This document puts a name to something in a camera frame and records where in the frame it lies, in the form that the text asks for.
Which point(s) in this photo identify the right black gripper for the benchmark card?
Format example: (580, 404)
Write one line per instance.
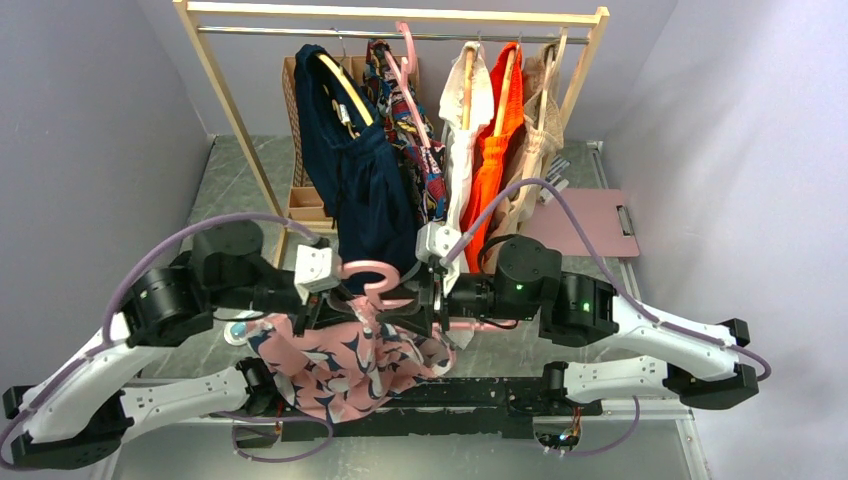
(433, 306)

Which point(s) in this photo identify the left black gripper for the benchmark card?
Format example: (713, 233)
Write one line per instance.
(325, 307)

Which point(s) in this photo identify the pink patterned shorts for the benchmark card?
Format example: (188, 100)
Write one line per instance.
(347, 371)

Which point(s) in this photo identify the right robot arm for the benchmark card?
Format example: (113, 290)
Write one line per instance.
(673, 357)

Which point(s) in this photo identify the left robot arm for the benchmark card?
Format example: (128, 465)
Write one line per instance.
(87, 410)

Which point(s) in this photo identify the orange shorts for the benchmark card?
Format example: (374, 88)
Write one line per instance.
(490, 150)

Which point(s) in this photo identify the yellow hanger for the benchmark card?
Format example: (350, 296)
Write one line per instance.
(347, 85)

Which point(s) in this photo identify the wooden hanger in white garment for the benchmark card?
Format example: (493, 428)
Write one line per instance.
(470, 55)

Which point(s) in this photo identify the wooden hanger in orange shorts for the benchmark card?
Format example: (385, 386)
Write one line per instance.
(506, 79)

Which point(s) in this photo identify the wooden hanger in beige garment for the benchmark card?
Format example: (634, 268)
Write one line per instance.
(544, 129)

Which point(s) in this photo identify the beige garment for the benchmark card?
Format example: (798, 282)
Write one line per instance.
(519, 206)

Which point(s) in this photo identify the colourful patterned garment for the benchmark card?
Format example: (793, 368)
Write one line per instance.
(419, 155)

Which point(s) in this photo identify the navy blue garment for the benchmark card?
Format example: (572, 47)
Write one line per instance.
(377, 238)

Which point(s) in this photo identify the pink clipboard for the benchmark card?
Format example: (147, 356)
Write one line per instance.
(601, 213)

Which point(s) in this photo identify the white garment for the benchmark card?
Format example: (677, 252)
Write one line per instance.
(460, 144)

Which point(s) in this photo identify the metal hanging rod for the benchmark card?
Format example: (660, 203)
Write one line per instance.
(359, 34)

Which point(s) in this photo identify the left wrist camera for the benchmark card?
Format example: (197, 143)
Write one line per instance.
(316, 270)

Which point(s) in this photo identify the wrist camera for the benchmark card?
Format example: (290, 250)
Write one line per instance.
(435, 240)
(316, 270)

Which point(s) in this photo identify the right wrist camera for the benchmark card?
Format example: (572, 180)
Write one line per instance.
(435, 240)

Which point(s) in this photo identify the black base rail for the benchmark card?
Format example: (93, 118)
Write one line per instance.
(506, 406)

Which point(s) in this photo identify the wooden clothes rack frame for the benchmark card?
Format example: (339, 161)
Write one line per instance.
(586, 30)

